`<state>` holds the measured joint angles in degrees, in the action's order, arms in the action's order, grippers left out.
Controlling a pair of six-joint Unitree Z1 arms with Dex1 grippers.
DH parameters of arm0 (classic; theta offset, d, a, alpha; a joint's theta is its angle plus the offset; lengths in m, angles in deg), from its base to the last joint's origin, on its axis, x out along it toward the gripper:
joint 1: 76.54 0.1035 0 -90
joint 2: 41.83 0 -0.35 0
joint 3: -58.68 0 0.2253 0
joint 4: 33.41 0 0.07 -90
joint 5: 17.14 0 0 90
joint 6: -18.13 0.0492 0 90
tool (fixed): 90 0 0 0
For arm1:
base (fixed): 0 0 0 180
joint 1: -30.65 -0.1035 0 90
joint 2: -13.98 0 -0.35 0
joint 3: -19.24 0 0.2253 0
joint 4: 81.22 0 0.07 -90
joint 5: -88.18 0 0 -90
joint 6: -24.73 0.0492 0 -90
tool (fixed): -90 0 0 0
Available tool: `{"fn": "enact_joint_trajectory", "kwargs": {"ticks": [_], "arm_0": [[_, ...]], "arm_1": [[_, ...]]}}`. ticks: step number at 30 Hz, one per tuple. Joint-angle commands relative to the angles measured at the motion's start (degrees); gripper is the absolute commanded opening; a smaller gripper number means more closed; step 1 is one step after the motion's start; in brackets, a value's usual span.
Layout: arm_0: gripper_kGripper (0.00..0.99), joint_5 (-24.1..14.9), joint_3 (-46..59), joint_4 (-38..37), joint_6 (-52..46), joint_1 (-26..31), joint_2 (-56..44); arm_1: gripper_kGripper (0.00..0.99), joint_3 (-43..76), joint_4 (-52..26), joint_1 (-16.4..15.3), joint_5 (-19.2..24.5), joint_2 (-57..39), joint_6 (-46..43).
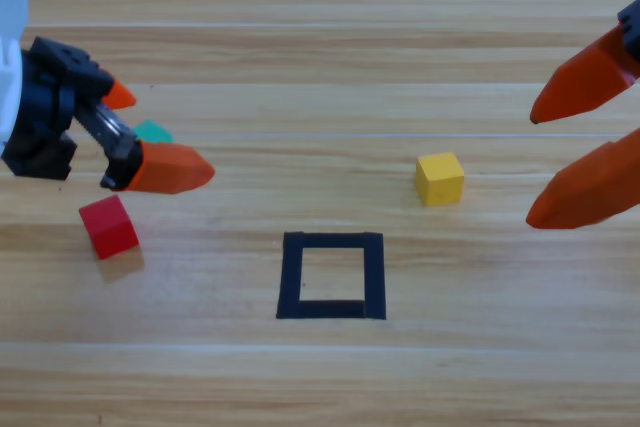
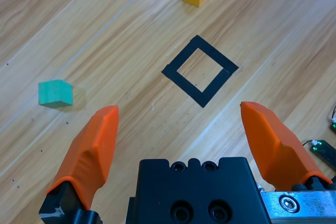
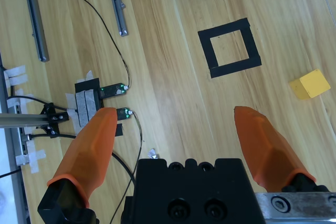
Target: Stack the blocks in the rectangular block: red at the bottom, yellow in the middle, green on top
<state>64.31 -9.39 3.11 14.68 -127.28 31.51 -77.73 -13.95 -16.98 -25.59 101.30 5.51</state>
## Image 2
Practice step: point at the black tape square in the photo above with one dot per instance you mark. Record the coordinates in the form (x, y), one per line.
(179, 61)

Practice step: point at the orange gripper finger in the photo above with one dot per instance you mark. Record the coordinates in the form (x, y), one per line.
(89, 150)
(275, 145)

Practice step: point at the green circuit board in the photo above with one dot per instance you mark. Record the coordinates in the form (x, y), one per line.
(334, 127)
(325, 153)

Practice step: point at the green wooden block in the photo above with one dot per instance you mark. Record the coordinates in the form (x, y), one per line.
(53, 93)

